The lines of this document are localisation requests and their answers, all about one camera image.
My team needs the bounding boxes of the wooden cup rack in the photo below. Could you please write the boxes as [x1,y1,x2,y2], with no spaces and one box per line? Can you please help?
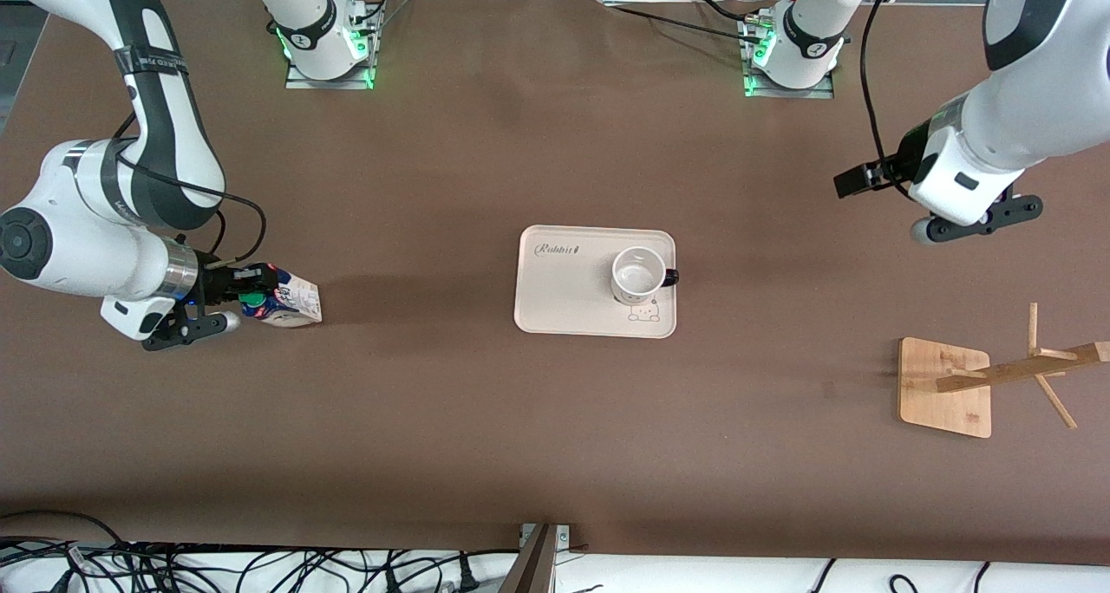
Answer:
[898,303,1110,440]

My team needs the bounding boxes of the metal corner bracket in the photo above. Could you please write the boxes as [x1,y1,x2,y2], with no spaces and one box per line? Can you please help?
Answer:
[519,524,573,552]

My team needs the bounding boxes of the white cup black handle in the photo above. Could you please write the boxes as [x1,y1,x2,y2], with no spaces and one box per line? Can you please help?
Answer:
[610,246,681,306]

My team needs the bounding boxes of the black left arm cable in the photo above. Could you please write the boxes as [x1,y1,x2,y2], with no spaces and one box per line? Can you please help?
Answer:
[859,0,911,197]

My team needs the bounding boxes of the white tray rabbit print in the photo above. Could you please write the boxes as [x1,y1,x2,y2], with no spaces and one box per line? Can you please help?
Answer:
[513,225,677,340]

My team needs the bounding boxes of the blue milk carton green cap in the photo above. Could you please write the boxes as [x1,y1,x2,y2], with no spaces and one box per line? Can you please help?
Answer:
[238,264,323,329]

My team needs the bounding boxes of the aluminium profile post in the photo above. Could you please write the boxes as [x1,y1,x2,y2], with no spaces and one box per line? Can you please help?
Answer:
[497,524,560,593]

